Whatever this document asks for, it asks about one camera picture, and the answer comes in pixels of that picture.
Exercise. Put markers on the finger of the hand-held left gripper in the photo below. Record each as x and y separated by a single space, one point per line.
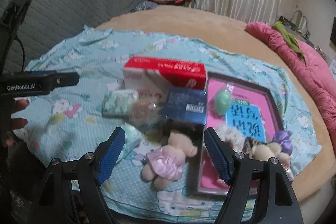
64 81

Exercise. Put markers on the dark blue box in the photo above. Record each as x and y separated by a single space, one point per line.
183 106

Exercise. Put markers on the black monitor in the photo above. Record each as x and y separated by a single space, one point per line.
333 37

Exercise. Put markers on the clear plastic packet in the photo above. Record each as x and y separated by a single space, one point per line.
145 113

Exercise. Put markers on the green makeup sponge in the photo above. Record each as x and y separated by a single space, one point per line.
223 102

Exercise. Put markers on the leopard print scrunchie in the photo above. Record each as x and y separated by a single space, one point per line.
249 145

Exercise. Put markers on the beige bed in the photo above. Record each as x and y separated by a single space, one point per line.
197 22

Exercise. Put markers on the green cloth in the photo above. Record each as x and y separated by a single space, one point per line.
287 36

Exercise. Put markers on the floral pillow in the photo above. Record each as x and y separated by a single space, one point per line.
144 6

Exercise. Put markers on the teddy bear with purple bow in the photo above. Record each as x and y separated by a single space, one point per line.
265 150

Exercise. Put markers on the printed cartoon cat blanket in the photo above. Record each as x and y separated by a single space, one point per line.
78 56

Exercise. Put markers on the person's left hand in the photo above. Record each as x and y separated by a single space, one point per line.
18 108

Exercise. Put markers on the cluttered side table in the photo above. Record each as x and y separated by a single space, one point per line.
296 23

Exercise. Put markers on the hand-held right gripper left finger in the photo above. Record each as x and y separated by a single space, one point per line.
113 155

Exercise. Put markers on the blue printed card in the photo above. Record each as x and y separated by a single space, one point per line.
246 121

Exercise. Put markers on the red and white tissue box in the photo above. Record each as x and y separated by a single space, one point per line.
162 69

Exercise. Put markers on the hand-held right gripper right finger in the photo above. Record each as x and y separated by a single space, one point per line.
218 158

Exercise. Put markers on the white floral scrunchie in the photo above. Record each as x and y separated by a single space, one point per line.
231 134

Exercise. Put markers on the green tissue packet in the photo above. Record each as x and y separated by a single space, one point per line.
132 137
118 103

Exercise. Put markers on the pink quilt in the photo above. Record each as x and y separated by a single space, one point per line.
315 77

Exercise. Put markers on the pink box with dark rim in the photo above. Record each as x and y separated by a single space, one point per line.
249 95

